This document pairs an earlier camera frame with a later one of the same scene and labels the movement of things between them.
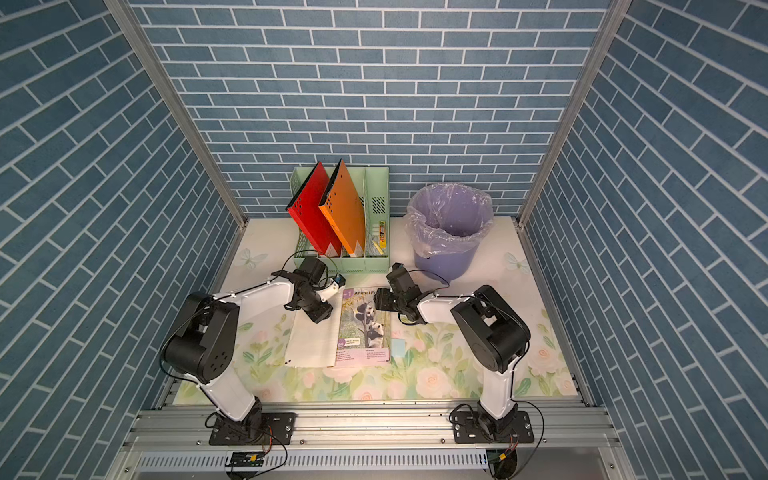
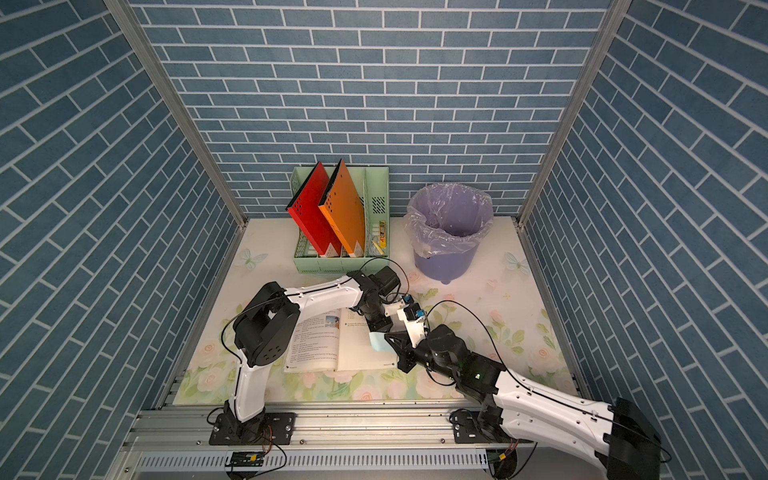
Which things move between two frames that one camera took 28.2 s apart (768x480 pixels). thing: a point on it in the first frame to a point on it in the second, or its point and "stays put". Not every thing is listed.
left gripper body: x=317 y=309 to x=375 y=315
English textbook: x=354 y=333 stays put
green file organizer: x=372 y=186 stays put
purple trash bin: x=444 y=223 stays put
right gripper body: x=390 y=301 to x=412 y=356
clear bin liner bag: x=447 y=217 stays put
